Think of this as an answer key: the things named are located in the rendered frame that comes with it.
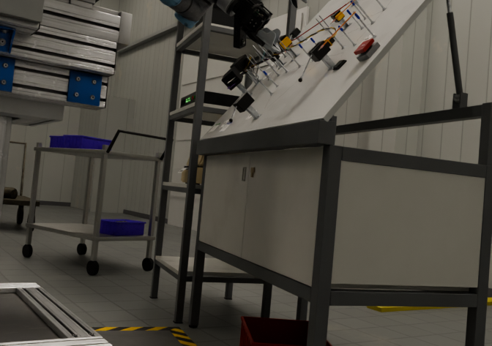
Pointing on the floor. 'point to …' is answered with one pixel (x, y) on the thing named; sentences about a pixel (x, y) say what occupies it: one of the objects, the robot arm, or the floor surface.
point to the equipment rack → (206, 29)
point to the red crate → (274, 332)
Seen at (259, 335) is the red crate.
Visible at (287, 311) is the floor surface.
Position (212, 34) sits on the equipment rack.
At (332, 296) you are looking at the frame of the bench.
